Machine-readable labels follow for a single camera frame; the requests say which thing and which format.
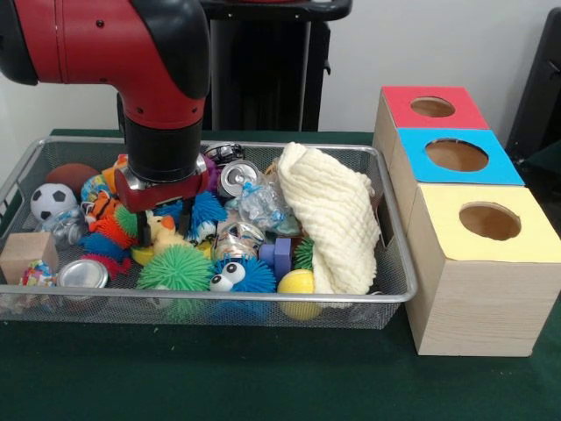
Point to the colourful confetti ball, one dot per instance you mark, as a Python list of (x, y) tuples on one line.
[(37, 273)]

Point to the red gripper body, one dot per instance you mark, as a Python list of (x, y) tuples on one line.
[(162, 197)]

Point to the wooden three-hole box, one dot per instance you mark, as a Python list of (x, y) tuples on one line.
[(482, 307)]

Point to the cream waffle cloth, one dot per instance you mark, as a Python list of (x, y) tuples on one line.
[(337, 219)]

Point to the clear mesh bin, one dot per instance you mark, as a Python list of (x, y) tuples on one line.
[(131, 313)]

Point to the yellow plush duck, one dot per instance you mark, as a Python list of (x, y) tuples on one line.
[(164, 232)]

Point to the brown toy football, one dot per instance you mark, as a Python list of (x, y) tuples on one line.
[(70, 173)]

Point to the dark green table cloth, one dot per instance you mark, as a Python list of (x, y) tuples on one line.
[(548, 160), (219, 377)]

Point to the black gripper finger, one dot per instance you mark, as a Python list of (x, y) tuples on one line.
[(144, 232), (186, 219)]

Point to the green spiky ball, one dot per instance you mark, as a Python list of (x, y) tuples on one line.
[(175, 269)]

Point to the purple foam block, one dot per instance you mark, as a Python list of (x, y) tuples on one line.
[(274, 259)]

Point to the plain wooden block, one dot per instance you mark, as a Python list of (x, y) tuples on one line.
[(26, 252)]

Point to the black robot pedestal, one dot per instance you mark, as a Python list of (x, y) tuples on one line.
[(271, 66)]

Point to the black and white soccer ball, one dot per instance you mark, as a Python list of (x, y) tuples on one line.
[(52, 201)]

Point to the yellow ball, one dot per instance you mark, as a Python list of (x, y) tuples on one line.
[(296, 285)]

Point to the silver tin can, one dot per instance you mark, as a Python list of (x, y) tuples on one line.
[(83, 274)]

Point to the black upright panel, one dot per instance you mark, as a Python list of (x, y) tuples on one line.
[(539, 87)]

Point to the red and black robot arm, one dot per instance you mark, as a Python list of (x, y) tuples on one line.
[(109, 44)]

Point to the blue spiky ball with eyes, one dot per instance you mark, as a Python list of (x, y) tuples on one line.
[(258, 280)]

